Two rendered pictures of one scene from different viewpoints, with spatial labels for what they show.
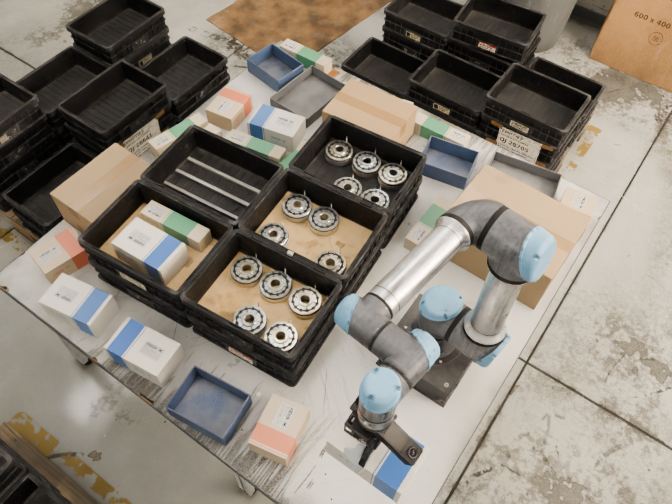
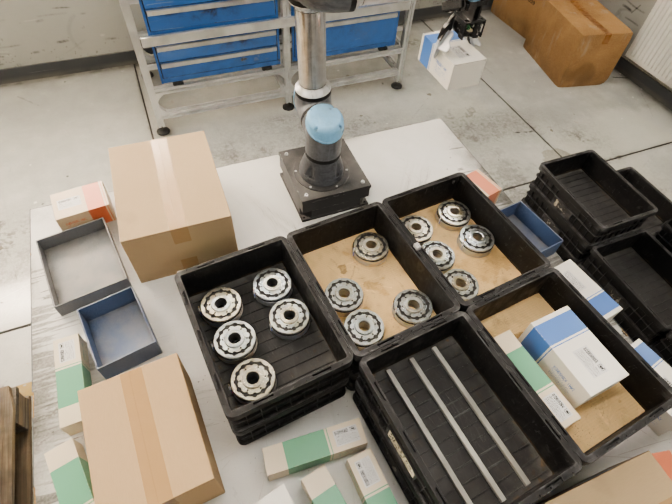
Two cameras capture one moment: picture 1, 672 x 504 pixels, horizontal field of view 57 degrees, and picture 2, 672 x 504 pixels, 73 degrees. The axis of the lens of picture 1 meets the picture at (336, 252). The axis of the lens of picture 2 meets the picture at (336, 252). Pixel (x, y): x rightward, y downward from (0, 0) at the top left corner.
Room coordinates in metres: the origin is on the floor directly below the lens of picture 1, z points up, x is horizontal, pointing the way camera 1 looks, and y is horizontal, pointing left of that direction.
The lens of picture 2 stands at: (1.83, 0.34, 1.87)
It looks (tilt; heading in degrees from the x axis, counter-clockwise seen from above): 53 degrees down; 211
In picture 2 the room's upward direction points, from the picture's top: 5 degrees clockwise
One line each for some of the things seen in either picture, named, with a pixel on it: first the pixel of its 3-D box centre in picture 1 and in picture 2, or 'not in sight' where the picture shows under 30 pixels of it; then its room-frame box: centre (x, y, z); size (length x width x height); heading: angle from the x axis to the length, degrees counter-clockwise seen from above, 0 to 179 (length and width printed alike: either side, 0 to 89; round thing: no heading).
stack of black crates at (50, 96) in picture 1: (71, 104); not in sight; (2.33, 1.36, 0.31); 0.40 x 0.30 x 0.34; 147
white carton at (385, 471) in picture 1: (376, 450); (450, 58); (0.43, -0.11, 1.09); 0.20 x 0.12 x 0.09; 57
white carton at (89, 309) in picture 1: (80, 305); (648, 385); (0.96, 0.82, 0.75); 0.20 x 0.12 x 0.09; 67
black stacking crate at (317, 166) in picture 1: (357, 172); (261, 326); (1.47, -0.06, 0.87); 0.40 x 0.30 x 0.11; 62
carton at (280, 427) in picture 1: (279, 429); (471, 194); (0.59, 0.14, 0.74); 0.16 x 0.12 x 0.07; 159
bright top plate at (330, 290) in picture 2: (324, 218); (344, 294); (1.27, 0.04, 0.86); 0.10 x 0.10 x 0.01
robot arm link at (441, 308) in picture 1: (441, 311); (323, 131); (0.87, -0.31, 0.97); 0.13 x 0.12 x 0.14; 50
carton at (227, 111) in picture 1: (229, 108); not in sight; (1.90, 0.46, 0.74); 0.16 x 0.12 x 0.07; 156
